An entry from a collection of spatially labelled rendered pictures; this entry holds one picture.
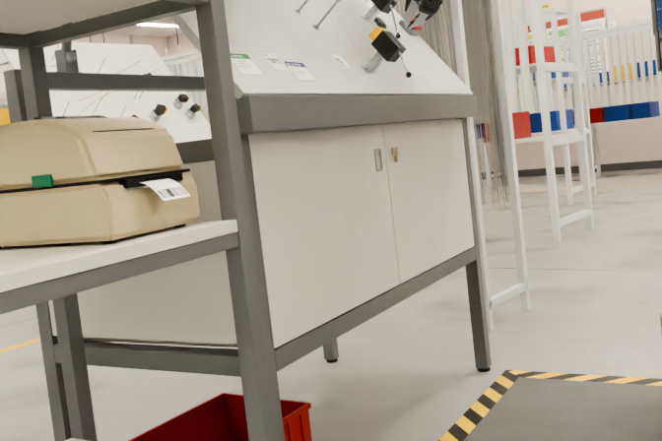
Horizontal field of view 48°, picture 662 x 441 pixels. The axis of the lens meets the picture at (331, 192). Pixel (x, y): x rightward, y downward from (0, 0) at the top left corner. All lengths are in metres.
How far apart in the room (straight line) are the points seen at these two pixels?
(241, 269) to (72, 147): 0.34
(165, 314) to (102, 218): 0.46
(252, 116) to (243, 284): 0.29
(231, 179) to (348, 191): 0.47
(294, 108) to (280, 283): 0.33
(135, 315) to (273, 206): 0.37
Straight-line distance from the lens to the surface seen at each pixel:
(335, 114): 1.56
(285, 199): 1.44
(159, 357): 1.55
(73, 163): 1.12
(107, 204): 1.09
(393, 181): 1.86
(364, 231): 1.71
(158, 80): 2.04
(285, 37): 1.65
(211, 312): 1.43
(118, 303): 1.59
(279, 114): 1.38
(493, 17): 3.14
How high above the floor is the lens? 0.77
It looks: 4 degrees down
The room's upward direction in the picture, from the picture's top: 6 degrees counter-clockwise
